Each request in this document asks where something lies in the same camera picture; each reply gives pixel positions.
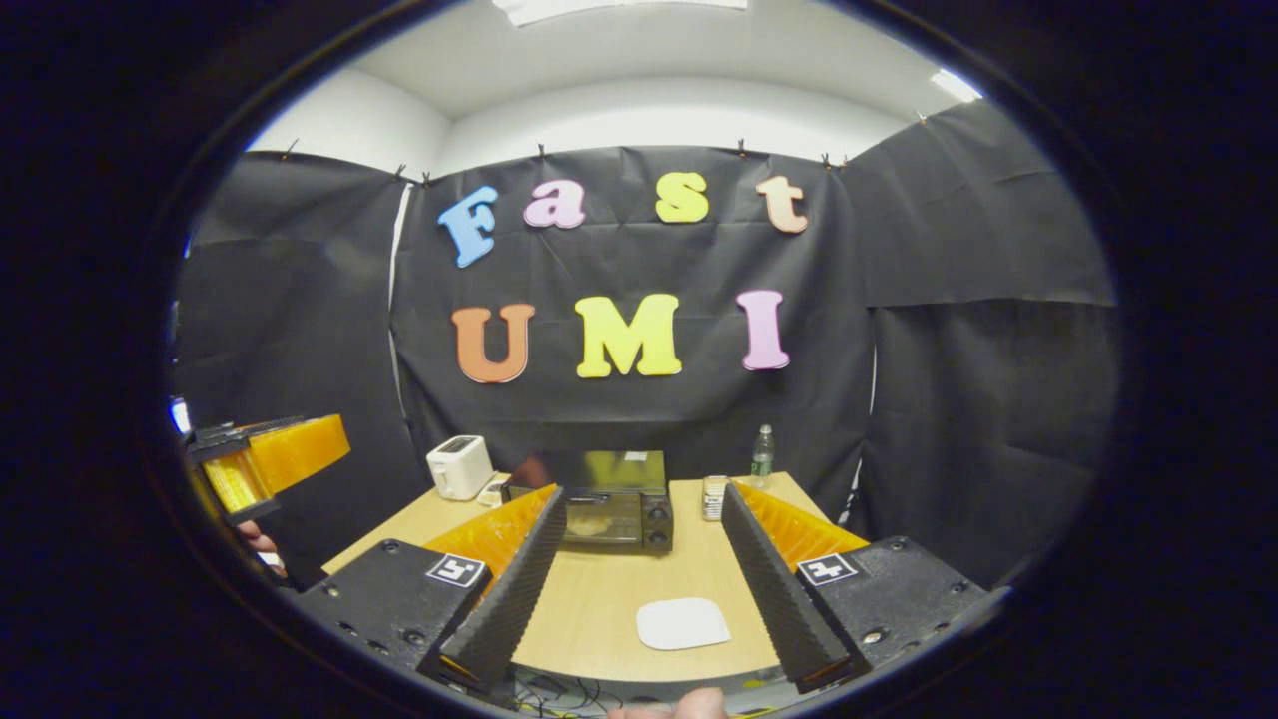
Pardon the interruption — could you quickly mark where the bundle of floor cables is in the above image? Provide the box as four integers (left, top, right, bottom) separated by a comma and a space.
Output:
514, 669, 640, 716

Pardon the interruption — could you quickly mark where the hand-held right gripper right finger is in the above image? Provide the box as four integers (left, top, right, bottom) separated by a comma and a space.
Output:
721, 482, 989, 695

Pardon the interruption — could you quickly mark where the small ceiling light panel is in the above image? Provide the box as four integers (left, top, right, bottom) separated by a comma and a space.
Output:
929, 68, 984, 103

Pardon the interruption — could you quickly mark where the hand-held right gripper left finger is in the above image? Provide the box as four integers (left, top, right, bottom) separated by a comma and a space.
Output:
295, 484, 570, 695

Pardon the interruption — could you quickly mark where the black backdrop cloth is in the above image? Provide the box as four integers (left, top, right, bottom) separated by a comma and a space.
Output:
172, 98, 1119, 590

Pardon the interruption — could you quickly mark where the white plate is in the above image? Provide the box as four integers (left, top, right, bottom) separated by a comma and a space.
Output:
636, 597, 732, 652

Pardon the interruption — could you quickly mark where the long ceiling light panel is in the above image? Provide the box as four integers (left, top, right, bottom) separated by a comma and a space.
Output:
491, 0, 750, 26

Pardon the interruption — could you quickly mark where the white toaster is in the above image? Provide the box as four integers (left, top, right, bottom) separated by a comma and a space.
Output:
426, 435, 495, 501

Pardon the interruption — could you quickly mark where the black electric oven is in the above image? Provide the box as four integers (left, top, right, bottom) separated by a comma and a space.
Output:
502, 449, 675, 555

